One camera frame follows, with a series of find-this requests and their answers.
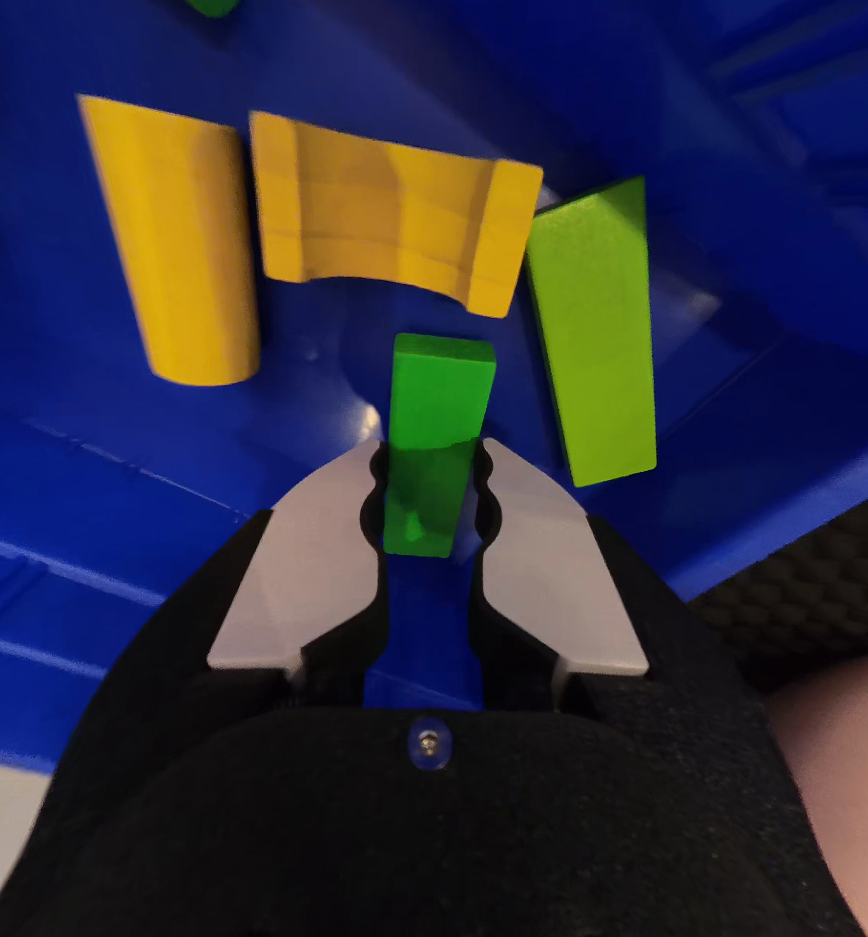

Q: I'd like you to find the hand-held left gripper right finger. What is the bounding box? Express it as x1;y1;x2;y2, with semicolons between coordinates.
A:
468;436;652;710

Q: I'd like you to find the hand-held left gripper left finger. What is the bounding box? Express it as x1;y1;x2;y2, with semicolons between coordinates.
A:
206;438;393;707

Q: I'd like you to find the green wooden block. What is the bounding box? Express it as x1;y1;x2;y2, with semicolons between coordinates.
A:
381;333;497;559
524;176;658;489

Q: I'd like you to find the yellow cylinder block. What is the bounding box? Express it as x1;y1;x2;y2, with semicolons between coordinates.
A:
77;94;261;387

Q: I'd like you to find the yellow arch block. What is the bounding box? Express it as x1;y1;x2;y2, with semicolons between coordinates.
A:
249;110;545;319

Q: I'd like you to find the blue plastic bin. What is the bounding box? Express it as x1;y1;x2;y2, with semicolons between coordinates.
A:
0;0;868;777

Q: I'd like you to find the person's left forearm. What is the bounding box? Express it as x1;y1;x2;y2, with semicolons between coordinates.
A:
764;652;868;937

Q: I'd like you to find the black quilted armrest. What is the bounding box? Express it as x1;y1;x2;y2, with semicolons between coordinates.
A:
686;483;868;693

